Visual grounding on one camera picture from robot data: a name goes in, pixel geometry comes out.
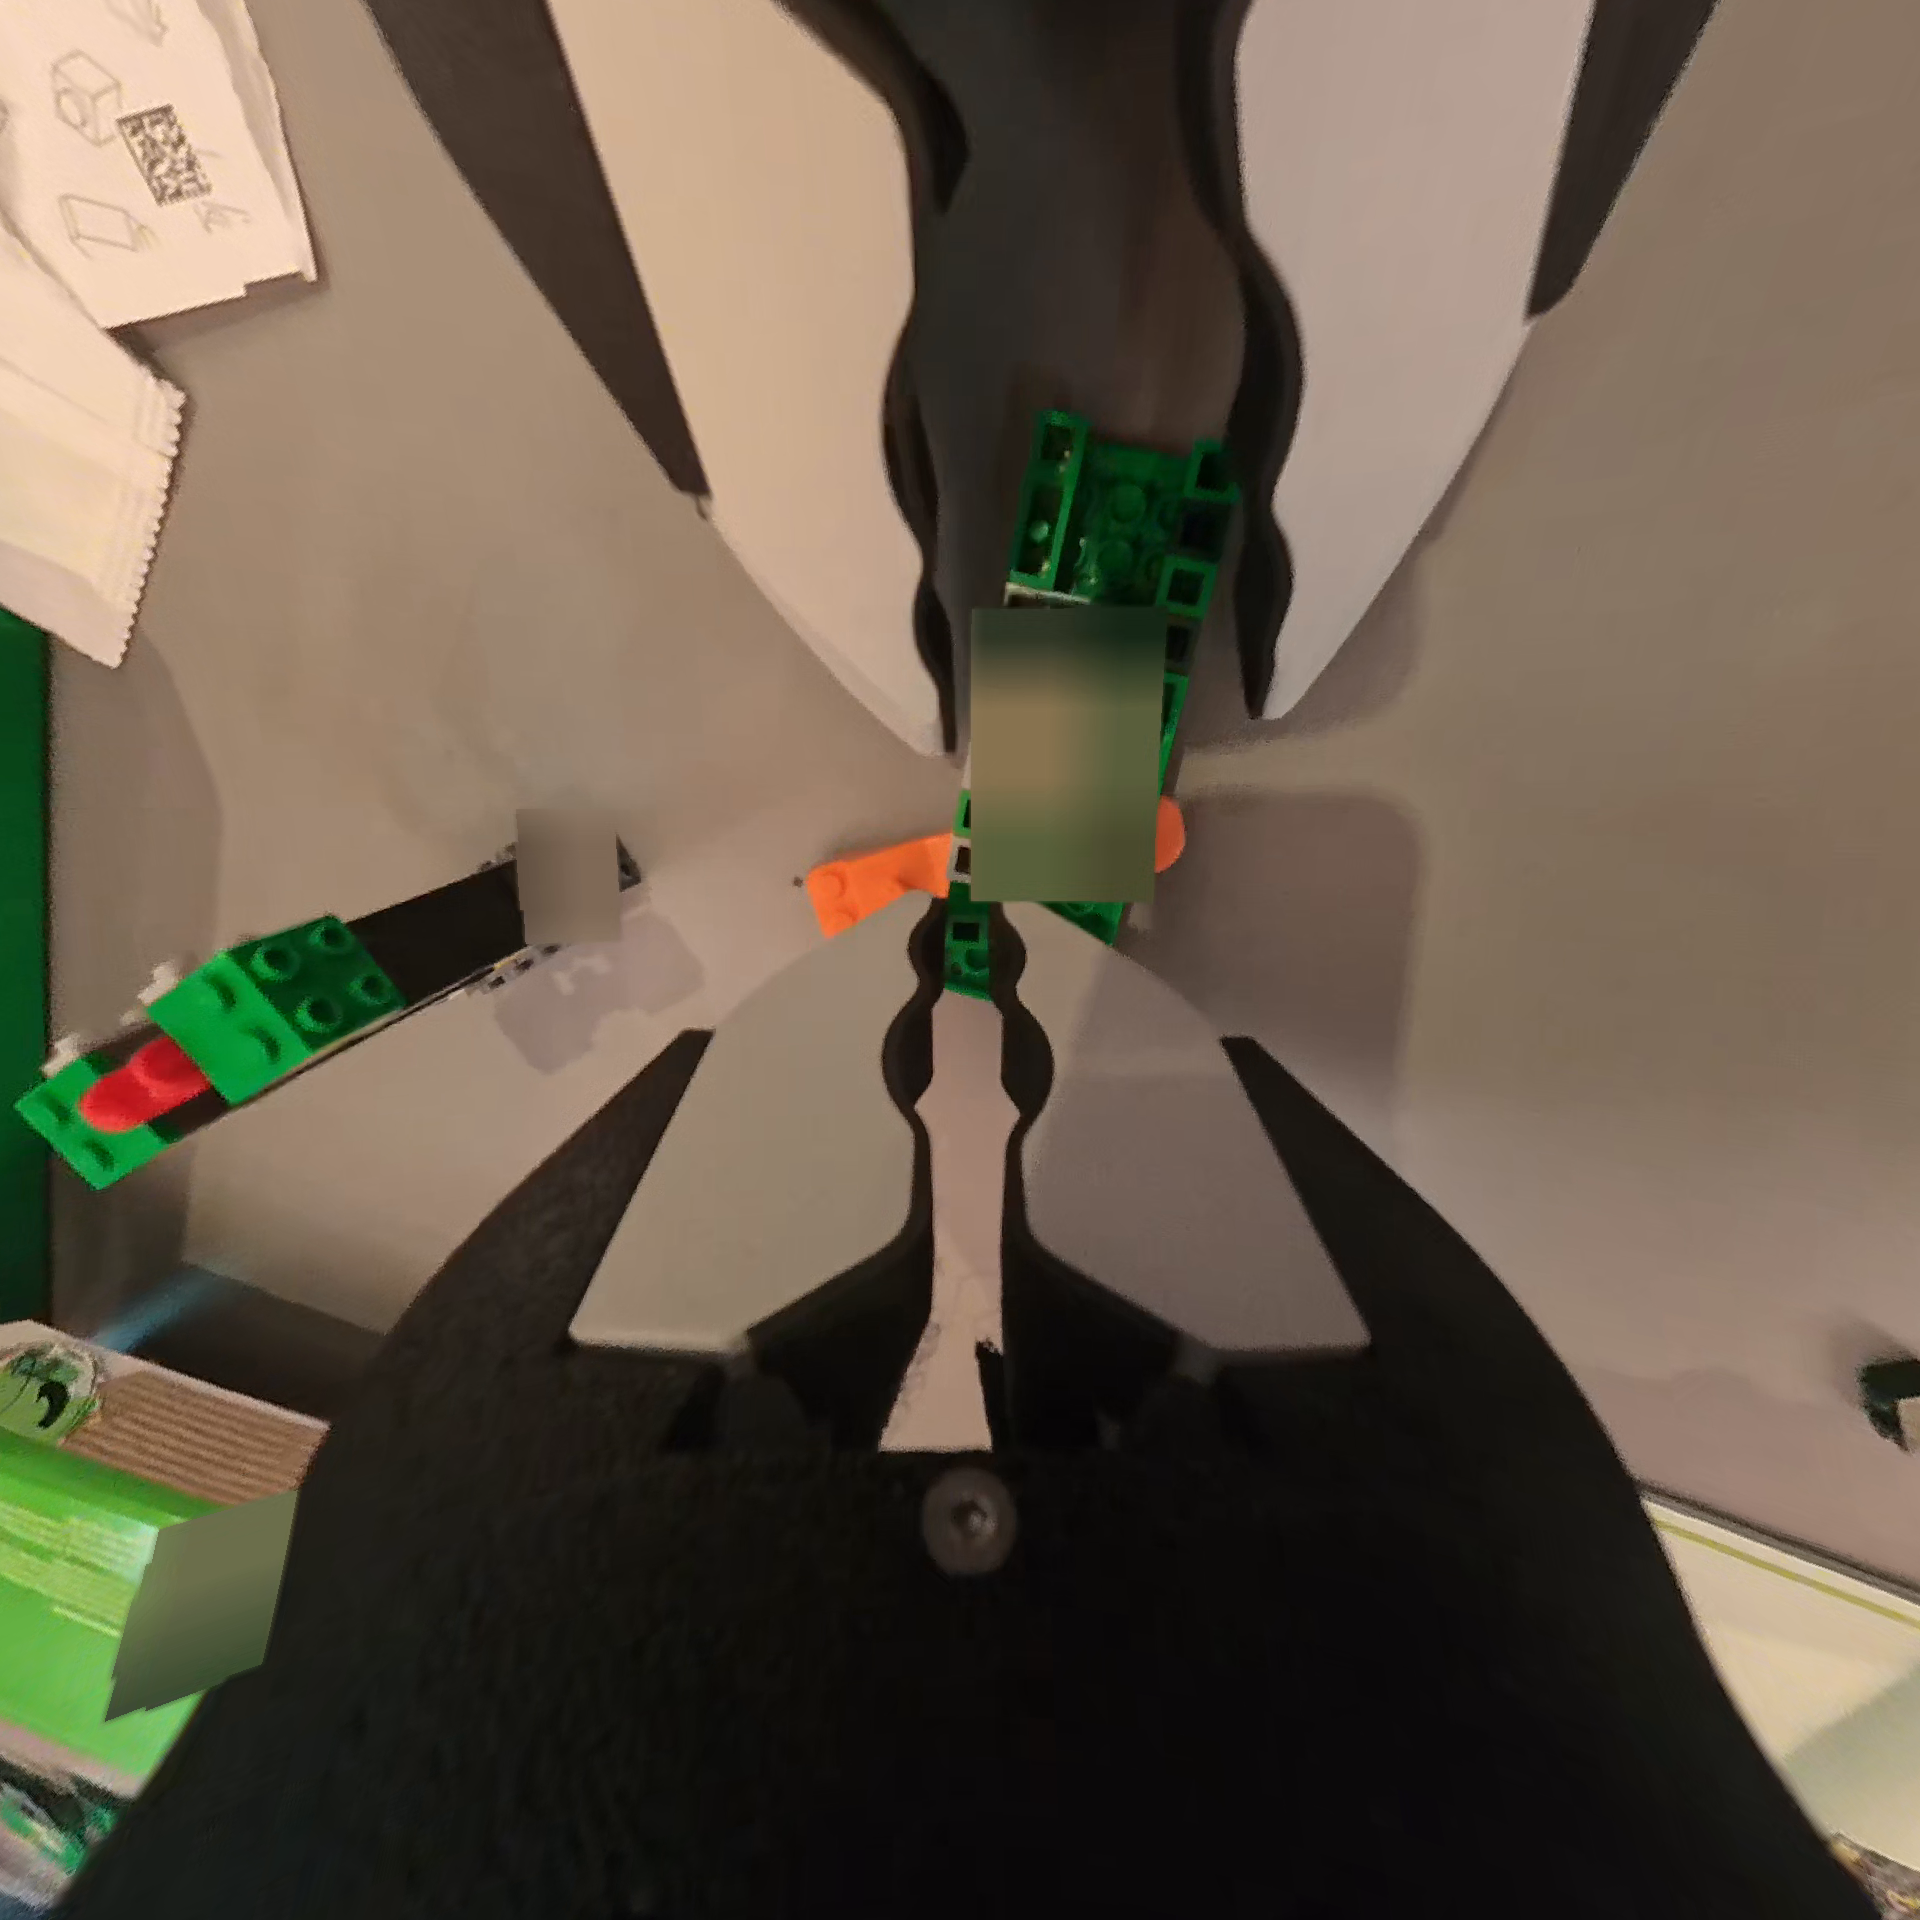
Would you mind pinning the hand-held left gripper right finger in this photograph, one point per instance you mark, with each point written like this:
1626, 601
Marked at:
1185, 1185

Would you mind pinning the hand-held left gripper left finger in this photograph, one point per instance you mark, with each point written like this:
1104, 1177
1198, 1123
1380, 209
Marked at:
750, 1170

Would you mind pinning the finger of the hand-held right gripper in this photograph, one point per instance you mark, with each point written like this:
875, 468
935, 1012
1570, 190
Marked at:
1411, 270
750, 300

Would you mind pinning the white printed paper sheet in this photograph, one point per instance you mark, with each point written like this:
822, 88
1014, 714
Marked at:
151, 150

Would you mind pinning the small dark brick piece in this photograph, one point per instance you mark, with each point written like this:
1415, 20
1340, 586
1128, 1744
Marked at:
1892, 1395

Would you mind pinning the green brick build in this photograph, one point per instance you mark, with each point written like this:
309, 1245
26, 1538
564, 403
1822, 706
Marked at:
1118, 511

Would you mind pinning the green printed product box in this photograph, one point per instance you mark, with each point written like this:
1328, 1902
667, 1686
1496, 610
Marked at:
74, 1561

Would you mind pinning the long black brick build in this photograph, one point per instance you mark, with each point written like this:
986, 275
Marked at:
434, 922

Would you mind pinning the instruction booklet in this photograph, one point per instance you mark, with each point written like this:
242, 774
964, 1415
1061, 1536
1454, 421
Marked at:
1801, 1680

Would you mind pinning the orange brick separator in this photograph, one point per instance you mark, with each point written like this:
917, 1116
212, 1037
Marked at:
862, 885

